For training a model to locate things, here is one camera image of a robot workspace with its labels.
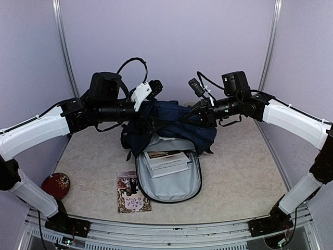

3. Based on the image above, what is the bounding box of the navy blue student backpack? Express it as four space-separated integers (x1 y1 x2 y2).
120 101 217 204

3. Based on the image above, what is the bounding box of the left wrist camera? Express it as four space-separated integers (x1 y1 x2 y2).
129 79 164 111

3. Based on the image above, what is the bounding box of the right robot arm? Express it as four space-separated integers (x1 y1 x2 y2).
181 71 332 231

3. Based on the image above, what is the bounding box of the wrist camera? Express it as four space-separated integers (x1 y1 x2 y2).
129 79 164 111
188 78 216 106

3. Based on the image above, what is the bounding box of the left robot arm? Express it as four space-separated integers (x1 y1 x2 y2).
1 72 163 232

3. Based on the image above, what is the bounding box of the purple picture card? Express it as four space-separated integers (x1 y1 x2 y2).
117 171 152 214

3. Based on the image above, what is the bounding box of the white afternoon tea book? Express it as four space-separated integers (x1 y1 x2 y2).
144 151 192 178

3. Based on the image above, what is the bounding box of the front aluminium rail base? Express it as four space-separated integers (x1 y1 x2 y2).
18 205 321 250

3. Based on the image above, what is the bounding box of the right aluminium frame post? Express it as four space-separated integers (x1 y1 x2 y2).
254 0 283 92

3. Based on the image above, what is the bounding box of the aluminium frame post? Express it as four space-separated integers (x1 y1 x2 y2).
254 0 283 92
52 0 80 97

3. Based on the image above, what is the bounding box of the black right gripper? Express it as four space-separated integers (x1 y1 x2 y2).
181 94 241 127

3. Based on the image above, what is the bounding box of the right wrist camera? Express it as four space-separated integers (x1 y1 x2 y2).
188 78 216 106

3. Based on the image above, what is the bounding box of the left aluminium frame post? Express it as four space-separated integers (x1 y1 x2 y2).
52 0 80 97

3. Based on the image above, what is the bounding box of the red floral round tin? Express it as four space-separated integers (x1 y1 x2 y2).
41 172 70 200

